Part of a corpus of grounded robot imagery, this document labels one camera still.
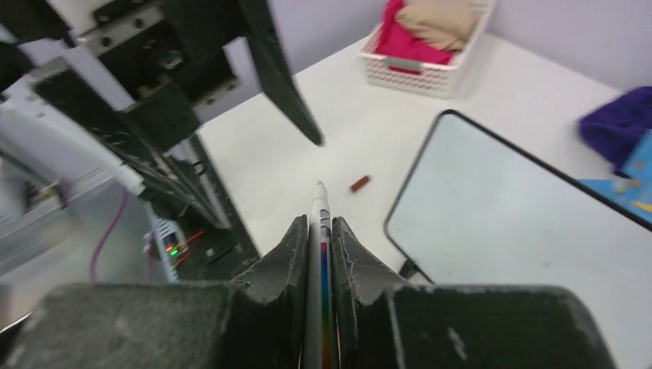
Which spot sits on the blue patterned cloth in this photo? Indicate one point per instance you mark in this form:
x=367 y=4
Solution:
x=632 y=194

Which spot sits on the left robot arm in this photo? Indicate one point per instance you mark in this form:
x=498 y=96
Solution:
x=36 y=36

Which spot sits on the white plastic basket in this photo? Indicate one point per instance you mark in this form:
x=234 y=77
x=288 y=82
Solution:
x=418 y=75

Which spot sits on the whiteboard with black frame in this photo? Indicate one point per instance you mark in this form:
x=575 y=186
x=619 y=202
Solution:
x=476 y=209

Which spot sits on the purple cloth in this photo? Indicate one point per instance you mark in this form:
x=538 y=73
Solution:
x=615 y=129

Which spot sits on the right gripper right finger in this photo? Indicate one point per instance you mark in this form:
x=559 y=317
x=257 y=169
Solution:
x=386 y=322

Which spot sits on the brown marker cap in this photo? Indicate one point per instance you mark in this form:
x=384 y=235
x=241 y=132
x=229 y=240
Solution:
x=360 y=183

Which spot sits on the beige folded cloth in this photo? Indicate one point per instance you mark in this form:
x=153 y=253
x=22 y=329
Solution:
x=445 y=25

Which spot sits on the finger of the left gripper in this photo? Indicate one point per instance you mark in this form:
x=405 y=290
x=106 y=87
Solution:
x=274 y=75
x=147 y=151

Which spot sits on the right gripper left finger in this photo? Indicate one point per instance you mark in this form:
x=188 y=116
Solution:
x=255 y=320

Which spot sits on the marker pen white barrel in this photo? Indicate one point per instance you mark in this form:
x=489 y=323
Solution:
x=320 y=347

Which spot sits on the pink cloth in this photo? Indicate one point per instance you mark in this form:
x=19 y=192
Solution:
x=397 y=42

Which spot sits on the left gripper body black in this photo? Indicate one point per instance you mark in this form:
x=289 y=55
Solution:
x=167 y=55

